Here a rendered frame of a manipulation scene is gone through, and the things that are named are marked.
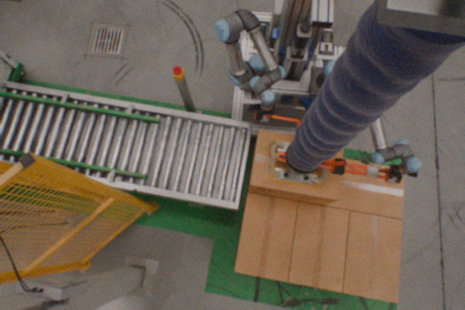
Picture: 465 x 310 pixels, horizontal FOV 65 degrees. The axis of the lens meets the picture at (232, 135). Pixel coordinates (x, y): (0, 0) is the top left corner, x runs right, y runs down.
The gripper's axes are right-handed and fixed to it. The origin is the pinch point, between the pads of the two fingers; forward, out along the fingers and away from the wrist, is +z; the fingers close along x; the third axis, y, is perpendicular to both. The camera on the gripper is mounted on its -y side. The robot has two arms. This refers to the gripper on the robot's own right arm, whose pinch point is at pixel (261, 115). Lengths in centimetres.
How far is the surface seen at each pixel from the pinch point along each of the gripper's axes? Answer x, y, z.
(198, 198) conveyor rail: -58, -36, 48
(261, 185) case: -44.9, 7.9, 12.8
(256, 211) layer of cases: -59, 9, 53
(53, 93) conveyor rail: 5, -172, 48
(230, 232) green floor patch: -78, -9, 107
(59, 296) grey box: -118, -72, -70
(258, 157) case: -26.4, 3.0, 12.8
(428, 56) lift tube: -36, 32, -161
